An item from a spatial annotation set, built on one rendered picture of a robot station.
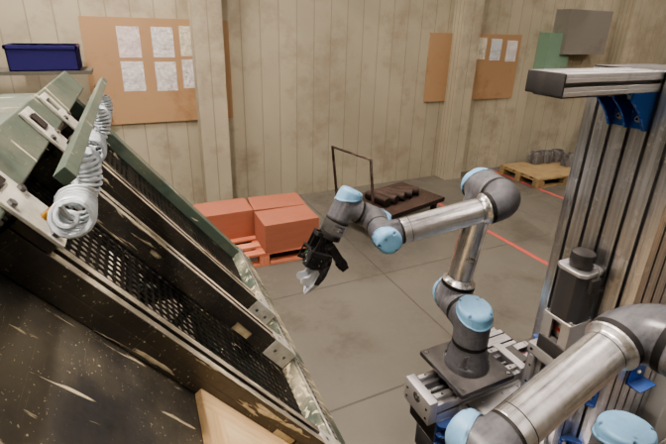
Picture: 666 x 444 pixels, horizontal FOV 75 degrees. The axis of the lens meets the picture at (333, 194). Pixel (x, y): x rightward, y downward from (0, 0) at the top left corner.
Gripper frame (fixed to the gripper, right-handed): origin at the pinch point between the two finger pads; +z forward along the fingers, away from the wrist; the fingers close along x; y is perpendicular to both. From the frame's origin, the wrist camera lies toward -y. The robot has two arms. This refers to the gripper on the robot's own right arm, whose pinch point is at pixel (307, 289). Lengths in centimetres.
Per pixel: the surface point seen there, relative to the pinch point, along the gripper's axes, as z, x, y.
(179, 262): 8.2, -16.1, 36.4
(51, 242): -10, 29, 73
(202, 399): 15, 34, 35
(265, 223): 54, -242, -91
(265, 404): 18.2, 30.5, 17.1
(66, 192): -22, 35, 73
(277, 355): 34.8, -15.4, -11.3
